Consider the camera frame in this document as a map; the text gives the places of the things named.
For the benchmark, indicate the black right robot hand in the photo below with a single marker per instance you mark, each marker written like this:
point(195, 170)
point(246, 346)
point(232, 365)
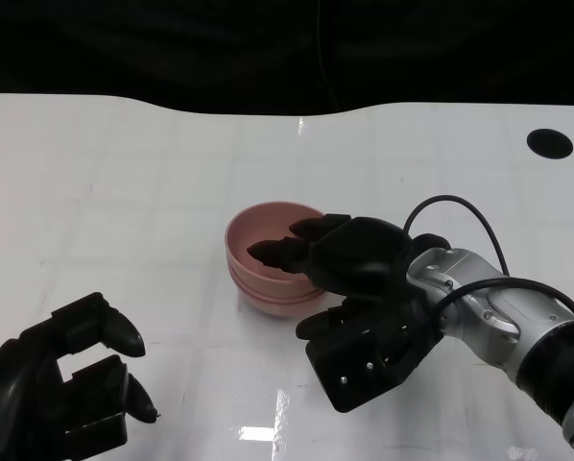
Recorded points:
point(359, 259)

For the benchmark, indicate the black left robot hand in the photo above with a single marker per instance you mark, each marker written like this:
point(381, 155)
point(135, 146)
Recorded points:
point(23, 398)

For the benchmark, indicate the pink plastic bowl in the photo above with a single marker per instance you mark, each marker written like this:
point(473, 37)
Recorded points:
point(279, 294)
point(268, 225)
point(279, 309)

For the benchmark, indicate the black round table grommet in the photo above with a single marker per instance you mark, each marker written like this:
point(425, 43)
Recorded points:
point(549, 143)

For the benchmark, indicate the black cloth drape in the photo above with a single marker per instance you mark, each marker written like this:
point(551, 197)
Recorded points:
point(220, 48)

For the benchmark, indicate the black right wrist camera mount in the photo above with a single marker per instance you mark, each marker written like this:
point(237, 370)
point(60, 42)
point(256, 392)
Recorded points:
point(364, 379)

